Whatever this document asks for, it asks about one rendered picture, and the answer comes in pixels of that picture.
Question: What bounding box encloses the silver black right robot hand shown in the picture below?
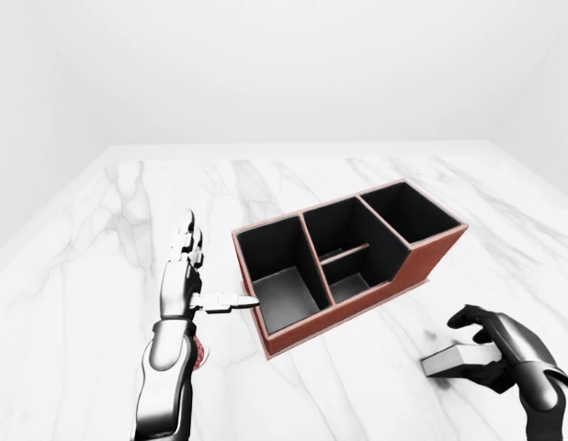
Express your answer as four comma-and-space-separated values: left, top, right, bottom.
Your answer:
447, 304, 555, 395

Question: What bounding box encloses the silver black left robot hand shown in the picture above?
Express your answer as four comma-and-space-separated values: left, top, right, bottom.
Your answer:
159, 209, 261, 322

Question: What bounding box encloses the white book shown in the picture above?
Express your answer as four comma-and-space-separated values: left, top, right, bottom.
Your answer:
420, 342, 502, 379

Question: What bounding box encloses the red-brown desk caddy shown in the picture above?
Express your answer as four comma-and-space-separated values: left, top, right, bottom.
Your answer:
231, 179, 470, 363

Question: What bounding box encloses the red patterned round object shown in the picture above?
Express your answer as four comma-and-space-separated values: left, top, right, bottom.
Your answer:
191, 334, 207, 370

